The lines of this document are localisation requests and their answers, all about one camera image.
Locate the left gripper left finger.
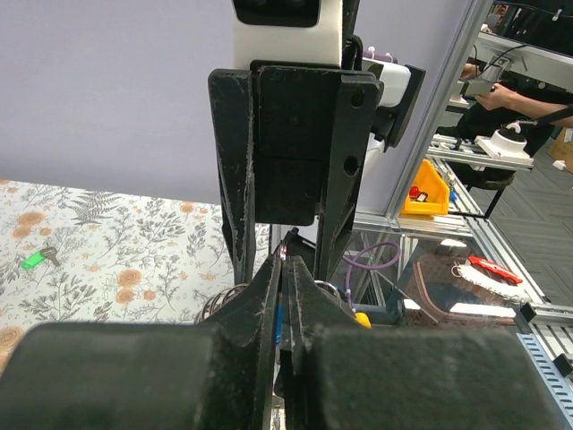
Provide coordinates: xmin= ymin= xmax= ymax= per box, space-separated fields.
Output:
xmin=1 ymin=256 xmax=281 ymax=429

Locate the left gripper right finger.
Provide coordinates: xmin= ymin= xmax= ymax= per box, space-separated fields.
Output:
xmin=281 ymin=257 xmax=564 ymax=429

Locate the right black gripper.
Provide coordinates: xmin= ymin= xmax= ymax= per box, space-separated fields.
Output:
xmin=208 ymin=60 xmax=379 ymax=284

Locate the yellow key tag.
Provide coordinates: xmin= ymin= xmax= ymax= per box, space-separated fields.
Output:
xmin=355 ymin=312 xmax=372 ymax=329

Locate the blue key tag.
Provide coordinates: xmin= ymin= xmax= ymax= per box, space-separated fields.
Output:
xmin=275 ymin=304 xmax=283 ymax=347

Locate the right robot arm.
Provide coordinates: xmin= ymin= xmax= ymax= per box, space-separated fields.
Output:
xmin=208 ymin=38 xmax=425 ymax=283

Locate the operator hand in background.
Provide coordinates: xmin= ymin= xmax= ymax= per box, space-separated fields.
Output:
xmin=475 ymin=83 xmax=520 ymax=111

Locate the yellow storage bin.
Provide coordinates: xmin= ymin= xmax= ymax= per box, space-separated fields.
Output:
xmin=400 ymin=159 xmax=450 ymax=216

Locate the red utility knife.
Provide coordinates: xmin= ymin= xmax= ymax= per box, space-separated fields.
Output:
xmin=467 ymin=256 xmax=523 ymax=285

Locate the floral table mat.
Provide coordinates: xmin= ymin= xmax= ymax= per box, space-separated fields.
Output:
xmin=0 ymin=178 xmax=272 ymax=373

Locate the silver key on green tag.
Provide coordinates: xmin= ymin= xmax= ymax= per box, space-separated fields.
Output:
xmin=40 ymin=246 xmax=60 ymax=267

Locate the green key tag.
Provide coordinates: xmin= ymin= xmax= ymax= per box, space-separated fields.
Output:
xmin=21 ymin=251 xmax=46 ymax=271

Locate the white round device on bench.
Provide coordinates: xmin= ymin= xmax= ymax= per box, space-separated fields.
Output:
xmin=475 ymin=121 xmax=535 ymax=165

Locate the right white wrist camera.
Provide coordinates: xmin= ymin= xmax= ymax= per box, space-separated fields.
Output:
xmin=233 ymin=1 xmax=344 ymax=70

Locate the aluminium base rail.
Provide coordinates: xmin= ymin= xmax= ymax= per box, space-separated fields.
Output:
xmin=327 ymin=179 xmax=572 ymax=429

